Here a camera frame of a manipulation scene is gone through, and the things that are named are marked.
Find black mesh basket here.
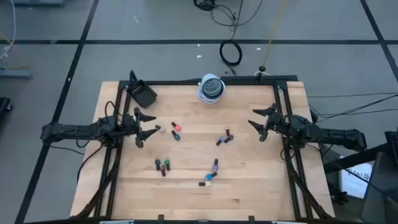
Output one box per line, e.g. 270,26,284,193
126,79,158,109

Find black aluminium table frame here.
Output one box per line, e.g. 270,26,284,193
70,70,335,224

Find white printed box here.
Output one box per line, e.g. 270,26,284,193
340,162,373,199

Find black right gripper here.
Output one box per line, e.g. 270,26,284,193
248,104,285,142

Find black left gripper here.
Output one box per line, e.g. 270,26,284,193
123,107,159,149

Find black long floor cables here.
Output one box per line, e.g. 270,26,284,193
307,92,398,123

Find white thin cable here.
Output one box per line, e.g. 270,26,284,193
0,0,17,62

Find black coiled floor cable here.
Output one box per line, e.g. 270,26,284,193
219,40,243,75

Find black stand with chair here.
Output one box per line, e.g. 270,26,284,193
323,130,398,224

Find black tangled floor cable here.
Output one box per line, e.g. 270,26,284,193
193,0,264,41

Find yellow hanging cable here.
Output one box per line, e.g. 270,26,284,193
262,0,289,68

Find grey floor base plate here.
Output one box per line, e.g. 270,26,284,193
0,68,33,79

